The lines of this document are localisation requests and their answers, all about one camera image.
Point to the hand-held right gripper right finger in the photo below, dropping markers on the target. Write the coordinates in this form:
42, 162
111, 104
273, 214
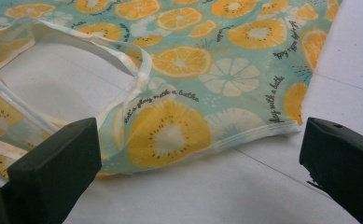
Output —
344, 168

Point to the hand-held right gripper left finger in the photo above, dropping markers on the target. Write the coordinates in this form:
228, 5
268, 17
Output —
54, 168

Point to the citrus print fabric bag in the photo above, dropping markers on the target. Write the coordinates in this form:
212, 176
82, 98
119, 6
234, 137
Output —
182, 93

